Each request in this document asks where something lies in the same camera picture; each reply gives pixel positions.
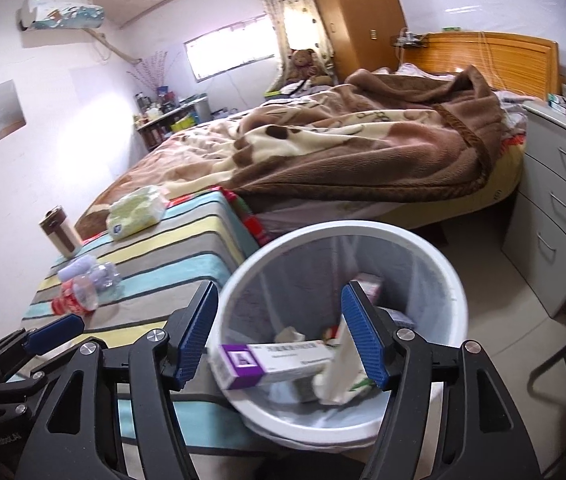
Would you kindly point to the wooden bed headboard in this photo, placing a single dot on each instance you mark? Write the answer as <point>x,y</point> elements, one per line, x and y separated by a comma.
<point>518,63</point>

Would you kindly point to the brown teddy bear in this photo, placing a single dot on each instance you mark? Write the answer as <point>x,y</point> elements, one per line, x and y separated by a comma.
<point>305,66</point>

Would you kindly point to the green tissue pack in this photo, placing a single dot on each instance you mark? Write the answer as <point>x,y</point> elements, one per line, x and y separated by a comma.
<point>137,211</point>

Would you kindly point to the clear bottle red cap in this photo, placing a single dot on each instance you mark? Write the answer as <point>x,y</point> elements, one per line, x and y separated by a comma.
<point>84,293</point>

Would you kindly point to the brown beige blanket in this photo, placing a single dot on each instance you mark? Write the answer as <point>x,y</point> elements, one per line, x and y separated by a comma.
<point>375,138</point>

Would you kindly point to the white air conditioner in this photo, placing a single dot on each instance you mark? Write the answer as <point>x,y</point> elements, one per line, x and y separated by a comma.
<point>60,14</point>

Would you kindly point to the grey drawer nightstand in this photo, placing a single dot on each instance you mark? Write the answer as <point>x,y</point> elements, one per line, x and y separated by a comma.
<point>536,239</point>

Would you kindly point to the beige brown travel mug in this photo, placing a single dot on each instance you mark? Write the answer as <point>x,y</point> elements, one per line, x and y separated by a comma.
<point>61,232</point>

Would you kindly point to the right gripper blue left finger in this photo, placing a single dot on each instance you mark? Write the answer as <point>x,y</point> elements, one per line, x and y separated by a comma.
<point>189,333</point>

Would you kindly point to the white purple medicine box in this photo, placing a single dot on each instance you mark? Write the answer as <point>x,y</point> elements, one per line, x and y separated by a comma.
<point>243,366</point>

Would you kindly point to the cluttered wall shelf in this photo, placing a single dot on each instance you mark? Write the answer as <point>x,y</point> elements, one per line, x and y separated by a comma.
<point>159,122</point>

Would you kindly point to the patterned window curtain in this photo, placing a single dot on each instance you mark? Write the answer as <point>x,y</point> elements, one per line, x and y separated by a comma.
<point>298,26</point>

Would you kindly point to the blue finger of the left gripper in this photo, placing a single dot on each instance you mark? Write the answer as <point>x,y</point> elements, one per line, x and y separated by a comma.
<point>55,332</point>

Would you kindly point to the striped colourful table cloth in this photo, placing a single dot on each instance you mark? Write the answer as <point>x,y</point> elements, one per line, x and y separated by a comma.
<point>200,238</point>

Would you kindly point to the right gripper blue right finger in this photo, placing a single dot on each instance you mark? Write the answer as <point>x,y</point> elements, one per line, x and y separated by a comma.
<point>373,341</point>

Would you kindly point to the orange wooden wardrobe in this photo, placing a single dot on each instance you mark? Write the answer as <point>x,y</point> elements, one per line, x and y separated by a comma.
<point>362,33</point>

